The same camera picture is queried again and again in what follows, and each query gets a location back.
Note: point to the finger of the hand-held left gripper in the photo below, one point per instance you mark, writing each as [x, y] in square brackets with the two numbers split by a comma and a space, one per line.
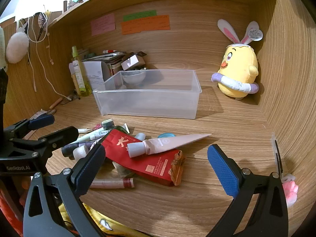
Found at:
[42, 122]
[61, 134]

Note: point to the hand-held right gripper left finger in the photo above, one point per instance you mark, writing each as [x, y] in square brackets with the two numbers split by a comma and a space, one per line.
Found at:
[88, 167]

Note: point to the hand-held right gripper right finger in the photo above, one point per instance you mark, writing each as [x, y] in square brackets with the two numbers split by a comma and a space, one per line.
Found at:
[222, 170]

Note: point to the purple mascara tube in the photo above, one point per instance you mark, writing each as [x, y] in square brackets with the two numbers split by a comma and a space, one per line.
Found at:
[69, 149]

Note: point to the small white jar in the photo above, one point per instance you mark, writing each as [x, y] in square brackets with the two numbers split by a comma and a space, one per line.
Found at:
[80, 152]

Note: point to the white pen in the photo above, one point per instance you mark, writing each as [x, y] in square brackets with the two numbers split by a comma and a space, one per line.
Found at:
[84, 130]

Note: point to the white green cosmetic tube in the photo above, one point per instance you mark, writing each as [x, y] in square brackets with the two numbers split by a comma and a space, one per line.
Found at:
[98, 133]

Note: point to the red paper packet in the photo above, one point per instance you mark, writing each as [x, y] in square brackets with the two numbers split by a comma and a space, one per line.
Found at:
[153, 163]

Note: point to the teal round lid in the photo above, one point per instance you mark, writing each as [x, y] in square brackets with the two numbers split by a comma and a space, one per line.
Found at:
[166, 135]

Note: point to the clear plastic storage bin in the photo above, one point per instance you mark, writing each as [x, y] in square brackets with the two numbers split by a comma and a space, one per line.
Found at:
[148, 103]

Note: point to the beige crumpled tube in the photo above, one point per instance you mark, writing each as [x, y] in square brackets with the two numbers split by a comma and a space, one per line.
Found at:
[121, 170]

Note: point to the orange object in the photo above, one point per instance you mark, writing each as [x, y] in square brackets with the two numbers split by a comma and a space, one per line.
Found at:
[9, 209]

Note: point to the yellow-green spray bottle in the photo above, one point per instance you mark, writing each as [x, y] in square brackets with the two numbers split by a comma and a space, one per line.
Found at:
[84, 85]

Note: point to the pale blue small cap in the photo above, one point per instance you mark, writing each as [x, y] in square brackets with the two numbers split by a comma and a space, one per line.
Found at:
[140, 136]

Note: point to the slim white label bottle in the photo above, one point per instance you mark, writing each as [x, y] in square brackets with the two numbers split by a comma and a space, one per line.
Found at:
[74, 71]

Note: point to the white grey open carton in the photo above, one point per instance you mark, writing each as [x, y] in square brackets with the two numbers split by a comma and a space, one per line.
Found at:
[95, 75]

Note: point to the pink paw toy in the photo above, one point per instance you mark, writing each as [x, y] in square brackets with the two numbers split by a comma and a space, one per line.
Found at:
[290, 190]

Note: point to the fluffy white pompom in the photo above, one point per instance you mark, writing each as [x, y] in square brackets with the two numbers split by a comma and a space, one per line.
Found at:
[16, 47]

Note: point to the stack of books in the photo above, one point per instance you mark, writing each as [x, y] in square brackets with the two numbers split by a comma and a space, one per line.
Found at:
[106, 59]

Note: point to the white bowl of beads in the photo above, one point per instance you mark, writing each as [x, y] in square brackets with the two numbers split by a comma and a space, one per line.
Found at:
[133, 77]

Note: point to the red white marker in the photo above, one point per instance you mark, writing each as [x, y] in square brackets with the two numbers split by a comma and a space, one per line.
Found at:
[109, 51]

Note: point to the black lace headband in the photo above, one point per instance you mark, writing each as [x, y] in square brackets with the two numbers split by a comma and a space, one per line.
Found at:
[40, 21]

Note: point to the small white cardboard box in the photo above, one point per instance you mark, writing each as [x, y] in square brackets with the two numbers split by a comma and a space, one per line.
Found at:
[132, 60]

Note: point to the yellow chick plush toy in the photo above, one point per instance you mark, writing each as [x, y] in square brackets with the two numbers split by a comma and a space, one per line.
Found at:
[239, 66]

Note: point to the pink paper note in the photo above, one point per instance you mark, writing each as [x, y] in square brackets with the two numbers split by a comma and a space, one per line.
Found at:
[103, 24]

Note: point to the orange paper note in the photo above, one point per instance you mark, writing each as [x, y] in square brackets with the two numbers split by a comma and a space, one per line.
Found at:
[145, 26]

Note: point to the green paper note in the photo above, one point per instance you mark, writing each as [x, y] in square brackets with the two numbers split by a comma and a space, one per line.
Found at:
[139, 15]

